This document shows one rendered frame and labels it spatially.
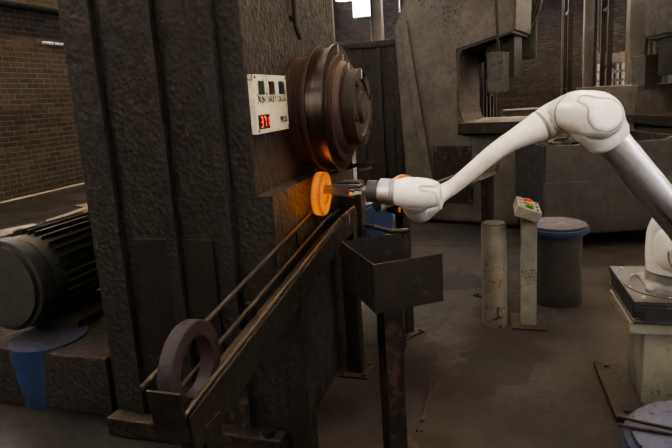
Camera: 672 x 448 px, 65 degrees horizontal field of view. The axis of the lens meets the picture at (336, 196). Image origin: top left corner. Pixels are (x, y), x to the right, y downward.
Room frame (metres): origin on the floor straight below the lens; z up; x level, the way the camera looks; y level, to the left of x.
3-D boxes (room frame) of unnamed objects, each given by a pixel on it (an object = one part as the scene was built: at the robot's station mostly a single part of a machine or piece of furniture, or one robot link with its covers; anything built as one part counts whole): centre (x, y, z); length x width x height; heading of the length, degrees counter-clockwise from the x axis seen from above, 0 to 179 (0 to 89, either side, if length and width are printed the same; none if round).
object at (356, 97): (2.01, -0.10, 1.11); 0.28 x 0.06 x 0.28; 163
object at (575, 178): (4.00, -1.96, 0.39); 1.03 x 0.83 x 0.77; 88
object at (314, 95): (2.04, -0.01, 1.11); 0.47 x 0.06 x 0.47; 163
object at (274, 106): (1.75, 0.19, 1.15); 0.26 x 0.02 x 0.18; 163
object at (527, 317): (2.47, -0.91, 0.31); 0.24 x 0.16 x 0.62; 163
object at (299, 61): (2.07, 0.07, 1.12); 0.47 x 0.10 x 0.47; 163
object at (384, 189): (1.78, -0.17, 0.83); 0.09 x 0.06 x 0.09; 163
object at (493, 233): (2.48, -0.75, 0.26); 0.12 x 0.12 x 0.52
